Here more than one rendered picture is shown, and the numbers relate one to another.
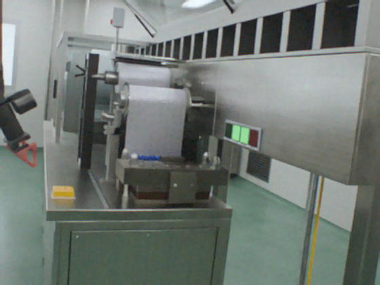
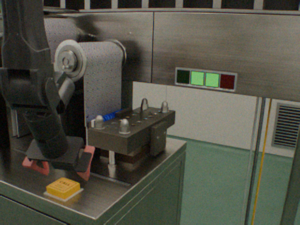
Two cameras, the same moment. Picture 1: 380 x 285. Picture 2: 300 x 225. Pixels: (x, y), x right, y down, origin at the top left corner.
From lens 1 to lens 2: 97 cm
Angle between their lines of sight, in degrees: 45
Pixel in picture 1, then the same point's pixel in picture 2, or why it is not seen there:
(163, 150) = (111, 106)
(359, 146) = not seen: outside the picture
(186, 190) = (162, 139)
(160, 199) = (144, 155)
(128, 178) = (129, 146)
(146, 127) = (98, 87)
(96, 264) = not seen: outside the picture
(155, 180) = (144, 139)
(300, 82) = (288, 36)
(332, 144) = not seen: outside the picture
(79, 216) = (118, 207)
